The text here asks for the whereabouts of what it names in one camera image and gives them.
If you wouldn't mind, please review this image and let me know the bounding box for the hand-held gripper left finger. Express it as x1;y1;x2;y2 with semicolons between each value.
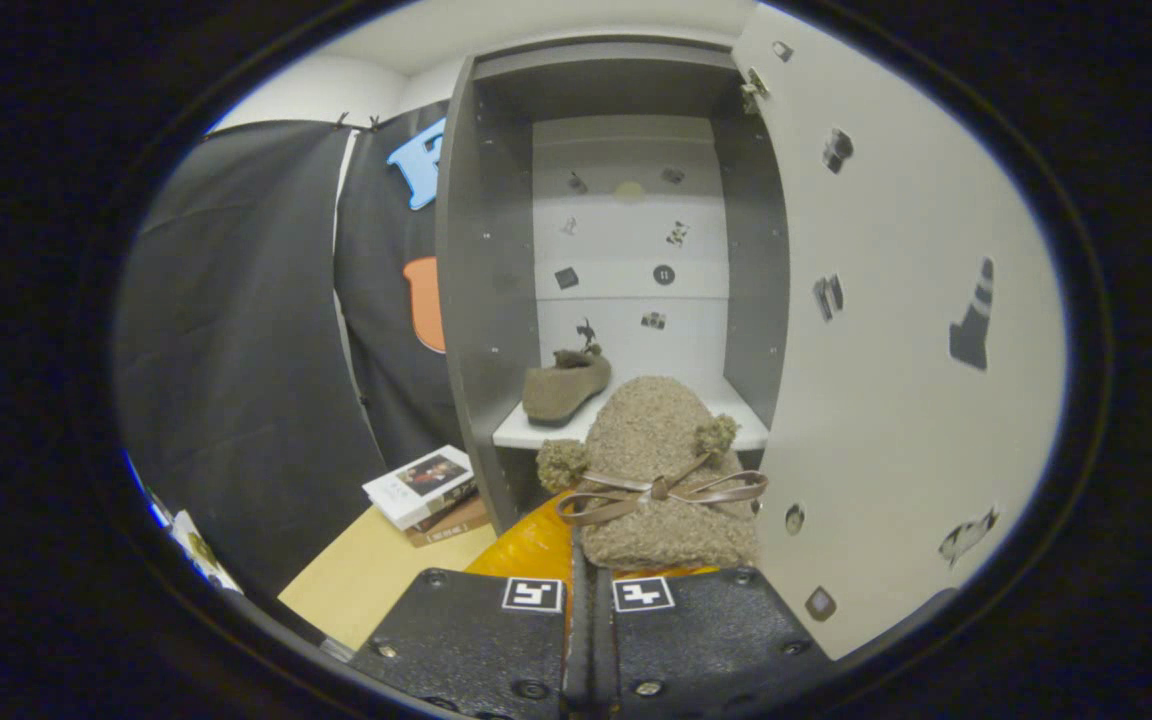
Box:
351;490;593;720

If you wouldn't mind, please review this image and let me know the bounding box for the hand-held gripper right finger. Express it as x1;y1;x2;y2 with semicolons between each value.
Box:
593;564;834;720

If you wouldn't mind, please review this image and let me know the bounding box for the brown fuzzy shoe with bow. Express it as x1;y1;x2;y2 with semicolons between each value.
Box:
521;344;614;429
536;375;771;572

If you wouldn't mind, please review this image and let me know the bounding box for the grey shoe cabinet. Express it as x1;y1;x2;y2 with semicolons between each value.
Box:
433;35;793;536

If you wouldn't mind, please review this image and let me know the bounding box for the white cabinet shelf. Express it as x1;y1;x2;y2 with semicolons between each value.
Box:
492;372;771;453

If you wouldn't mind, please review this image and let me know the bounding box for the brown book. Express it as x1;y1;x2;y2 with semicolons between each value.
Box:
404;492;493;549

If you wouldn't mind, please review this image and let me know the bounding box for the white book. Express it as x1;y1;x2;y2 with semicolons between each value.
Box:
362;445;478;531

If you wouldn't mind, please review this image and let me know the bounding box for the white patterned object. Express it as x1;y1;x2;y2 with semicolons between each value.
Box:
168;508;242;596

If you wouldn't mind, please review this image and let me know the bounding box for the black backdrop cloth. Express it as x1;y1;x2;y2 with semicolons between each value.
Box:
116;103;467;601

